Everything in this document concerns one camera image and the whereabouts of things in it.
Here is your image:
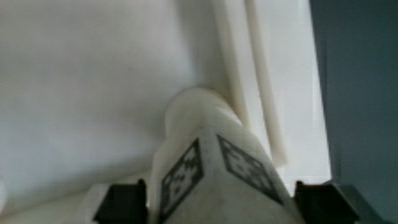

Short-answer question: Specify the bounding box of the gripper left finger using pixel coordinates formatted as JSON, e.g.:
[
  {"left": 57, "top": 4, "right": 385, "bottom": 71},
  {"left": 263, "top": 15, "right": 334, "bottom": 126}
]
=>
[{"left": 92, "top": 180, "right": 147, "bottom": 224}]

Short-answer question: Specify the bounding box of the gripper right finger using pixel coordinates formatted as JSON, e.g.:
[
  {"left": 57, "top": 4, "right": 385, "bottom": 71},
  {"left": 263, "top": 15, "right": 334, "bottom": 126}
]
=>
[{"left": 293, "top": 181, "right": 373, "bottom": 224}]

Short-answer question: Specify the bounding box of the white table leg with marker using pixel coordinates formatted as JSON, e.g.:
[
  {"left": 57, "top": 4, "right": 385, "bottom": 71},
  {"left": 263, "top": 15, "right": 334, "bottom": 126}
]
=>
[{"left": 149, "top": 88, "right": 305, "bottom": 224}]

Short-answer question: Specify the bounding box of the white square table top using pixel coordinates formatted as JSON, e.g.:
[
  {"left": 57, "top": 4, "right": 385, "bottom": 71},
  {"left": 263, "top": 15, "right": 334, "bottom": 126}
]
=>
[{"left": 0, "top": 0, "right": 330, "bottom": 224}]

